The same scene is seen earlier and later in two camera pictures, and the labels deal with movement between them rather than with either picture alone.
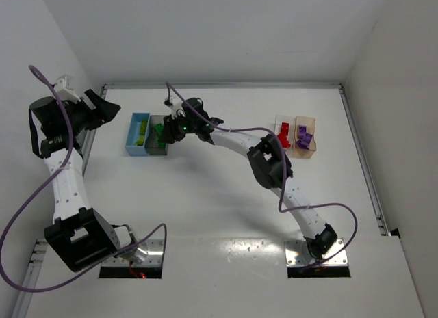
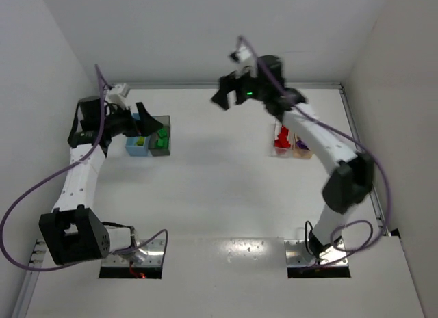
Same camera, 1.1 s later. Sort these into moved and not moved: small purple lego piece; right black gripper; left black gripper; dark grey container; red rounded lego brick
Moved: left black gripper; right black gripper
Not moved: small purple lego piece; red rounded lego brick; dark grey container
